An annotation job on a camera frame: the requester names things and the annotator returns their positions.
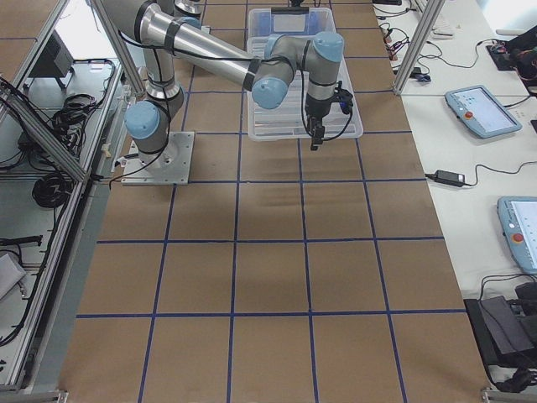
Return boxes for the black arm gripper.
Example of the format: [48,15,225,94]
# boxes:
[305,97,333,150]

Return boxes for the clear plastic box lid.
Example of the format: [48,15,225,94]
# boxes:
[247,32,363,141]

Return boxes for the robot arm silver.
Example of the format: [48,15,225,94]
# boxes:
[103,1,353,151]

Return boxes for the clear plastic storage box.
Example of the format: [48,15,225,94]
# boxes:
[247,8,336,39]

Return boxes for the grey control box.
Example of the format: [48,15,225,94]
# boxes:
[29,31,74,90]

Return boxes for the black power adapter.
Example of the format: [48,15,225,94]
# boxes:
[434,170,466,187]

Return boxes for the teach pendant upper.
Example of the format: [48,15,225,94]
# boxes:
[445,85,522,139]

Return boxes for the teach pendant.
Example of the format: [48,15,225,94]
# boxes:
[497,196,536,275]
[445,85,522,139]

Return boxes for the teach pendant lower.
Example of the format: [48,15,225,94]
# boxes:
[497,196,536,275]

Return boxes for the black equipment lower right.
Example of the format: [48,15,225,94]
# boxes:
[464,282,536,393]

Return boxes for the black box latch handle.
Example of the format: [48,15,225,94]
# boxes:
[270,7,310,15]

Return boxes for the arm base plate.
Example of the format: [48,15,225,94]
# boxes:
[121,131,195,186]

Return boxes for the aluminium frame post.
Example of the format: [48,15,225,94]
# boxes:
[393,0,445,96]

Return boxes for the coiled black cables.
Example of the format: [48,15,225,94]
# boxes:
[32,170,73,210]

